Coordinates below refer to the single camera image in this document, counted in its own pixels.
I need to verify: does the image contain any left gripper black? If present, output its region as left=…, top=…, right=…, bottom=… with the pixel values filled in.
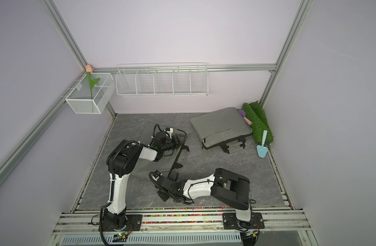
left=161, top=135, right=187, bottom=153

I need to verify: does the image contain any grey laptop bag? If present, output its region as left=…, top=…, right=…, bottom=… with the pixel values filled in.
left=131, top=124, right=189, bottom=178
left=190, top=107, right=252, bottom=154

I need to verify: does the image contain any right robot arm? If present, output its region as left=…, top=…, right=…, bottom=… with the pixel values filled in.
left=149, top=168, right=251, bottom=222

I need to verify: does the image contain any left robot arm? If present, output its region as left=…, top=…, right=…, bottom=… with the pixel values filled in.
left=103, top=124, right=189, bottom=224

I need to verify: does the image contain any front artificial grass roll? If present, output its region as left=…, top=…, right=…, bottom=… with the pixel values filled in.
left=242, top=103, right=274, bottom=146

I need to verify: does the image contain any artificial grass roll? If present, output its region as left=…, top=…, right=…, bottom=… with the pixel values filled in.
left=249, top=101, right=269, bottom=128
left=242, top=103, right=274, bottom=146

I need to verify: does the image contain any rear artificial grass roll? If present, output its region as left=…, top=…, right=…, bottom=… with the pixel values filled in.
left=249, top=101, right=269, bottom=128

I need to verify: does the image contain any artificial pink tulip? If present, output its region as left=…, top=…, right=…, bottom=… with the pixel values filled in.
left=85, top=65, right=100, bottom=99

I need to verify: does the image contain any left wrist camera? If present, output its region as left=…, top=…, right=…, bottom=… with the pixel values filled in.
left=164, top=127, right=174, bottom=138

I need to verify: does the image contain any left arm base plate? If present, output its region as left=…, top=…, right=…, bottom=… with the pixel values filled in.
left=100, top=213, right=143, bottom=232

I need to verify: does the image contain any white wire wall rack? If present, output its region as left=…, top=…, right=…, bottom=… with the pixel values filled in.
left=116, top=69, right=209, bottom=96

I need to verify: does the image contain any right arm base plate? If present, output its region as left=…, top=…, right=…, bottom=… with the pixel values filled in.
left=222, top=212, right=265, bottom=231

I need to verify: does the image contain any purple trowel pink handle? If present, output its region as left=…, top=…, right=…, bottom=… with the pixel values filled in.
left=237, top=109, right=252, bottom=126

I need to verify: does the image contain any white mesh wall basket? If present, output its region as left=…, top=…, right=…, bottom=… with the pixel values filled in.
left=65, top=73, right=116, bottom=114

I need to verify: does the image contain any teal trowel white handle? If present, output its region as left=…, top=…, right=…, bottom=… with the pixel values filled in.
left=257, top=130, right=268, bottom=158

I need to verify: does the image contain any aluminium frame rail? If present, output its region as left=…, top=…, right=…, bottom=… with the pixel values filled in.
left=94, top=63, right=277, bottom=74

